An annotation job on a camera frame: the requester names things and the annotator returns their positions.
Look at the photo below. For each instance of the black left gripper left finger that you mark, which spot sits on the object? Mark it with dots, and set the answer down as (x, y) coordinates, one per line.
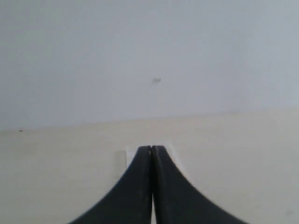
(130, 199)

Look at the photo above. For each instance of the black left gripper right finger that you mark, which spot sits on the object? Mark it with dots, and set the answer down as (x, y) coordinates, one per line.
(176, 200)

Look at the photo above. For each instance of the clear plastic storage box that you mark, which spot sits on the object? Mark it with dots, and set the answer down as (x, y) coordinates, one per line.
(124, 156)

